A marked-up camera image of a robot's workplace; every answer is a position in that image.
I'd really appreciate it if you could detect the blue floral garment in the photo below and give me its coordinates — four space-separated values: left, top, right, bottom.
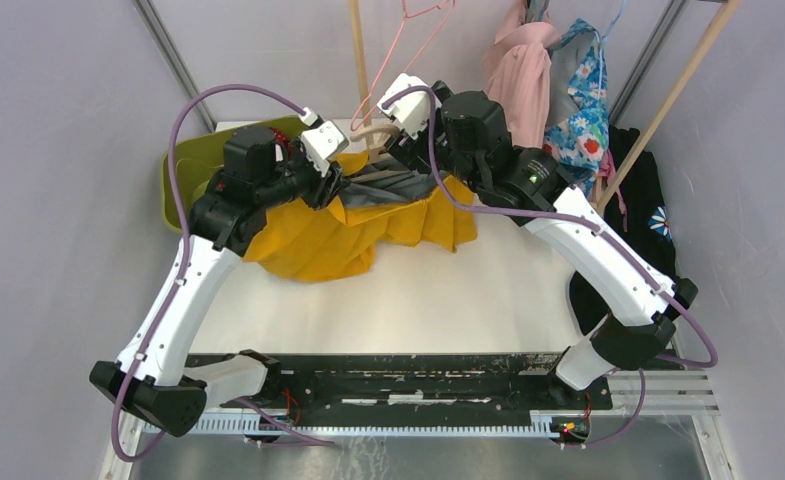
544 19 609 194

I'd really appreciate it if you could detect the black garment with flower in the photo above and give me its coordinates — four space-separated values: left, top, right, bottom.
568 151 676 335

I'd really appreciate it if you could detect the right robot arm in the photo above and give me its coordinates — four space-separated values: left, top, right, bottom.
378 75 697 408

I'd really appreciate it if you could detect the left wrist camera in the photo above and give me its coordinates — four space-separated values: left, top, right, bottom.
299 107 349 178

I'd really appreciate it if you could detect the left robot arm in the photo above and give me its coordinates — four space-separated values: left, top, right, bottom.
89 121 348 437

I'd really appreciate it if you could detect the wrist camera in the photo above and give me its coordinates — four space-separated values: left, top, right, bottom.
299 107 349 178
376 73 431 139

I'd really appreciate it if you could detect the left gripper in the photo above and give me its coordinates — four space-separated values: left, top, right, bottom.
257 132 352 210

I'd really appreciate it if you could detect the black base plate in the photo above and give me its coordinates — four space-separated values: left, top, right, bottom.
186 352 614 429

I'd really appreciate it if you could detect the yellow skirt grey lining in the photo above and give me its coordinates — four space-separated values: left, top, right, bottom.
243 153 478 283

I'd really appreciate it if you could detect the green plastic basket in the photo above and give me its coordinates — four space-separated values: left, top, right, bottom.
175 116 306 214

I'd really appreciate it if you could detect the pink garment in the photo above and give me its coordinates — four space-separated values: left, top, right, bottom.
483 1 560 148

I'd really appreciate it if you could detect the red polka dot skirt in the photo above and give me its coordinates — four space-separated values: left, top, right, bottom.
269 127 295 160

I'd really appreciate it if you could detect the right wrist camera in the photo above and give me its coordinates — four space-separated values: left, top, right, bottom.
376 73 431 139

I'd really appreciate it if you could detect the wooden clothes rack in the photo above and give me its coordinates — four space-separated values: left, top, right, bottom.
343 1 740 214

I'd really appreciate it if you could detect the pink wire hanger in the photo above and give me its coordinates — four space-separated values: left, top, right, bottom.
346 0 457 133

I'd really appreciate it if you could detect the wooden hanger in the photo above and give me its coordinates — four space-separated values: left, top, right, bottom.
348 123 409 183

